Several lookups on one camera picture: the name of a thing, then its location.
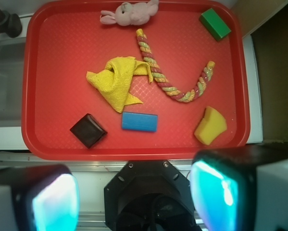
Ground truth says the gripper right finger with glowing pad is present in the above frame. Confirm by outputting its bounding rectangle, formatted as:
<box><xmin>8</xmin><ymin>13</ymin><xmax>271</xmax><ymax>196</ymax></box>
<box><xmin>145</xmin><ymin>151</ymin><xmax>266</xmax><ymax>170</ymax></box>
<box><xmin>190</xmin><ymin>145</ymin><xmax>288</xmax><ymax>231</ymax></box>

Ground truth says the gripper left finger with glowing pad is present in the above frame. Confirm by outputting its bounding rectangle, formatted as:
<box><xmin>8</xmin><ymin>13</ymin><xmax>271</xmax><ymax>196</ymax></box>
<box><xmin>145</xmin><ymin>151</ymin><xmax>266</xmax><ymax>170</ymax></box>
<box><xmin>0</xmin><ymin>164</ymin><xmax>80</xmax><ymax>231</ymax></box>

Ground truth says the yellow sponge wedge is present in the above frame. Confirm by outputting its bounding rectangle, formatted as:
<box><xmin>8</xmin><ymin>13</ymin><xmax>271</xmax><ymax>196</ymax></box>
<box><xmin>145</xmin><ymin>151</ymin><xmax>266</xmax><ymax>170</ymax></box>
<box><xmin>194</xmin><ymin>106</ymin><xmax>227</xmax><ymax>146</ymax></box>

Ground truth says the dark brown square block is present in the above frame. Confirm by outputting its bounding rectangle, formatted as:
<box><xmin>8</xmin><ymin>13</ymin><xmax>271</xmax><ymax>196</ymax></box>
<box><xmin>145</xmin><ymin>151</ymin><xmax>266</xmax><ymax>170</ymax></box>
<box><xmin>70</xmin><ymin>114</ymin><xmax>107</xmax><ymax>149</ymax></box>

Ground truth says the blue rectangular block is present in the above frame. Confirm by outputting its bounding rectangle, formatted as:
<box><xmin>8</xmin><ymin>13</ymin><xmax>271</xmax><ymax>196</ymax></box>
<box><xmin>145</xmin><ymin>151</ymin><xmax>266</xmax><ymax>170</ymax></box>
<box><xmin>122</xmin><ymin>112</ymin><xmax>158</xmax><ymax>132</ymax></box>

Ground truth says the yellow microfiber cloth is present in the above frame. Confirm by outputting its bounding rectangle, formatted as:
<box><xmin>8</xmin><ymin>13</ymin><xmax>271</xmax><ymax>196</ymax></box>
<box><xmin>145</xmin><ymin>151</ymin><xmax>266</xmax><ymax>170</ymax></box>
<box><xmin>86</xmin><ymin>56</ymin><xmax>153</xmax><ymax>113</ymax></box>

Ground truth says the red plastic tray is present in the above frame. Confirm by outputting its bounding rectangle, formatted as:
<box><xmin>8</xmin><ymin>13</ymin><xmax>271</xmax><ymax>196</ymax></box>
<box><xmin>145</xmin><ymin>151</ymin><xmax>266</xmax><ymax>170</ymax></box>
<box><xmin>22</xmin><ymin>0</ymin><xmax>250</xmax><ymax>161</ymax></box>

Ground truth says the green rectangular block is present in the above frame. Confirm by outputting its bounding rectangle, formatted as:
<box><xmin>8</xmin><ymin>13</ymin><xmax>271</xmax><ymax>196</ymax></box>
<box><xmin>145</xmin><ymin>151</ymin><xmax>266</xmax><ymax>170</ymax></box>
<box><xmin>199</xmin><ymin>8</ymin><xmax>231</xmax><ymax>41</ymax></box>

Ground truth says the pink plush bunny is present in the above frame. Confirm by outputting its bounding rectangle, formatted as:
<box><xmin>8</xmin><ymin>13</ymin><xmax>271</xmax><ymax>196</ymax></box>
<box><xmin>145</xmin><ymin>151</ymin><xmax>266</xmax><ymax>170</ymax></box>
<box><xmin>100</xmin><ymin>0</ymin><xmax>159</xmax><ymax>26</ymax></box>

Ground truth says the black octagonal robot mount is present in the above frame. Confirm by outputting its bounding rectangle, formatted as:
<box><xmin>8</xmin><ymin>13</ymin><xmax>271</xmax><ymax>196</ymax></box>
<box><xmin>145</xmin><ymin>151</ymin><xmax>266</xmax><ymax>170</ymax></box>
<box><xmin>104</xmin><ymin>160</ymin><xmax>201</xmax><ymax>231</ymax></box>

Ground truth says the multicolored twisted rope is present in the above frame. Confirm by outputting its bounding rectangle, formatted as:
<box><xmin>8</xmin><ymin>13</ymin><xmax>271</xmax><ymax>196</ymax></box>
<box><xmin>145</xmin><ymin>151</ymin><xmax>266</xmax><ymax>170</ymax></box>
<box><xmin>136</xmin><ymin>28</ymin><xmax>216</xmax><ymax>103</ymax></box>

